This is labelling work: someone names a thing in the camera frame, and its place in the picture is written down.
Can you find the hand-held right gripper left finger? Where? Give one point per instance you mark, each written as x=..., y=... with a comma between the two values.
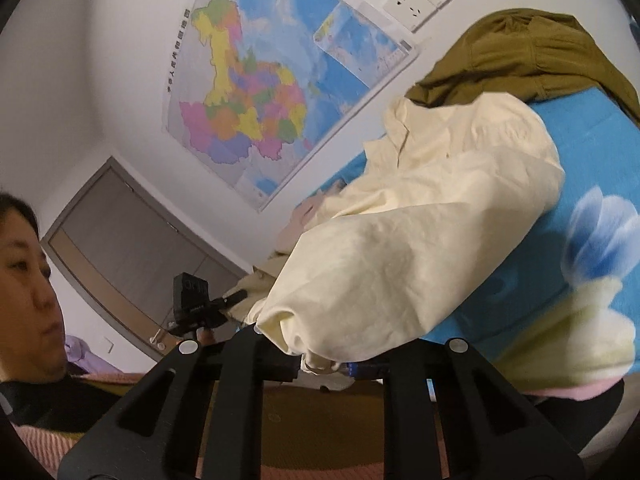
x=240, y=360

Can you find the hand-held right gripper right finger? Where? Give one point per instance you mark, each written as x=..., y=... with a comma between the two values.
x=356, y=371

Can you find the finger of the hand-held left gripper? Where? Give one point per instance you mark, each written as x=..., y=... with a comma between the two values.
x=232, y=299

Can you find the cream jacket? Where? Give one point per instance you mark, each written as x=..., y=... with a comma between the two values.
x=400, y=260

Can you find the person's left hand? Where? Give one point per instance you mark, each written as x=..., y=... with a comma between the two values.
x=206, y=336

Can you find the grey door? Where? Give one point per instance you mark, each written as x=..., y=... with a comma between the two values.
x=125, y=240

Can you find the pink garment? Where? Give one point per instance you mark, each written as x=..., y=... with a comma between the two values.
x=300, y=220

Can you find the purple cloth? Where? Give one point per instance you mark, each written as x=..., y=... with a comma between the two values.
x=87, y=357

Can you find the person's face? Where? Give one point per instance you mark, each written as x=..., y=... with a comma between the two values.
x=25, y=300

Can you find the person's dark top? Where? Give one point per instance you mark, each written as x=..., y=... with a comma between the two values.
x=50, y=400

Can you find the pink striped cloth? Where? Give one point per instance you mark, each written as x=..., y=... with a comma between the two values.
x=40, y=452

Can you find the blue floral blanket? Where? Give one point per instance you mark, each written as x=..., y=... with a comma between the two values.
x=575, y=160

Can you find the olive garment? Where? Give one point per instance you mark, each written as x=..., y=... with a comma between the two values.
x=525, y=55

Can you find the white light switch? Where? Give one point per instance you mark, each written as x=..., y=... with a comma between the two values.
x=108, y=346

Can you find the wall map poster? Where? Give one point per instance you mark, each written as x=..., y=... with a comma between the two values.
x=260, y=85

